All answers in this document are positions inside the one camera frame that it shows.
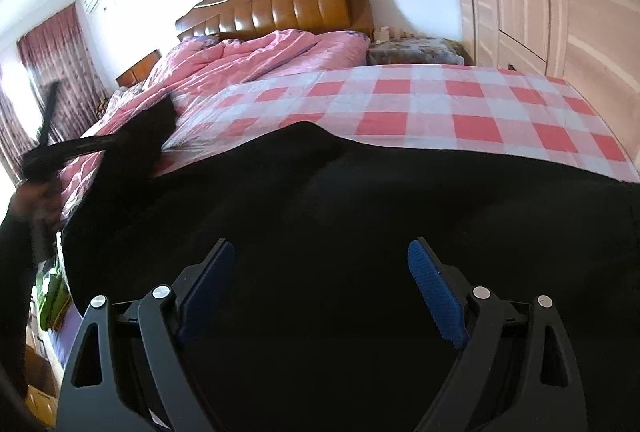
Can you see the patterned pillow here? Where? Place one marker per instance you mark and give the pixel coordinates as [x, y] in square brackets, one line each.
[200, 41]

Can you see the cardboard box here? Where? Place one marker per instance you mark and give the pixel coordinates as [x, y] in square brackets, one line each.
[42, 392]

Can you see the light wooden wardrobe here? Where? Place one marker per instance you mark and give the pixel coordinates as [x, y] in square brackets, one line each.
[550, 12]

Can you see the nightstand with floral cloth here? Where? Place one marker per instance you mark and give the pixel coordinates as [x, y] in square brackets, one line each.
[415, 49]

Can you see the pink quilt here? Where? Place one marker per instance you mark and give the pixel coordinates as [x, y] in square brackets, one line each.
[240, 57]

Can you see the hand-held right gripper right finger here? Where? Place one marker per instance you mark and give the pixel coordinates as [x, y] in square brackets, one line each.
[432, 287]

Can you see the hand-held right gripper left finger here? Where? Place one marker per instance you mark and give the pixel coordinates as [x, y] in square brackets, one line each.
[210, 282]

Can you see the black pants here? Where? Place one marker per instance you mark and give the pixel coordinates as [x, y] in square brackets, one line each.
[325, 212]

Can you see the green bag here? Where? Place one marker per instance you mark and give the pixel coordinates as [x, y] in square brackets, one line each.
[52, 294]

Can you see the pink checked bed sheet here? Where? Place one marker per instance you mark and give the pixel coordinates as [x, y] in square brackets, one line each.
[400, 112]

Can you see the dark red patterned curtain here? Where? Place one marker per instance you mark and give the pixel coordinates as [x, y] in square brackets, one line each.
[55, 57]

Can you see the person's left hand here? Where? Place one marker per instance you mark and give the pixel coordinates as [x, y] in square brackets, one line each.
[32, 207]

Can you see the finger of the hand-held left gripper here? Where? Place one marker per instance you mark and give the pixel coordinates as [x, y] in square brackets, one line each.
[85, 147]

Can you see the wooden nightstand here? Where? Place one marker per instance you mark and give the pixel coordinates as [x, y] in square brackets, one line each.
[137, 69]

